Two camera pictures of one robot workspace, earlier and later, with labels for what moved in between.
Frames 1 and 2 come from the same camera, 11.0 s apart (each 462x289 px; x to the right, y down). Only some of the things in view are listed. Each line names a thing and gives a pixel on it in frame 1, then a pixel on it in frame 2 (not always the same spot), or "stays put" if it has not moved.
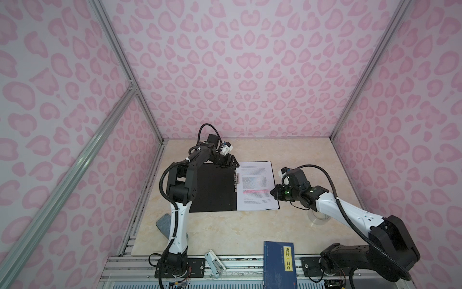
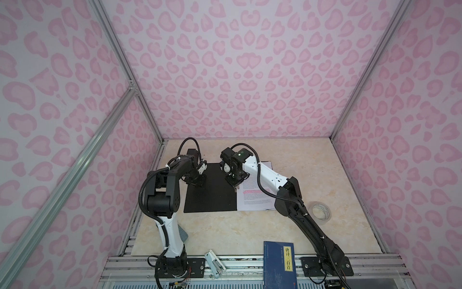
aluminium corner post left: x=127 y=66 stays put
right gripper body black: x=287 y=193 to x=236 y=177
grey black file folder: x=218 y=189 stays put
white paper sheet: x=255 y=183 stays put
